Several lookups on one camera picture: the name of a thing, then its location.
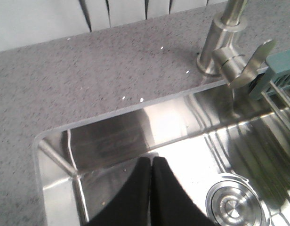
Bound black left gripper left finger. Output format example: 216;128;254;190
86;157;151;226

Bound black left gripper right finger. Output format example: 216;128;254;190
150;157;214;226

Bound grey steel dish drying rack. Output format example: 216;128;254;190
249;49;290;131

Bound round steel sink drain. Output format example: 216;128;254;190
205;173;267;226

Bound stainless steel sink basin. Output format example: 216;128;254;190
34;85;290;226

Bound steel kitchen faucet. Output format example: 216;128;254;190
197;0;276;89

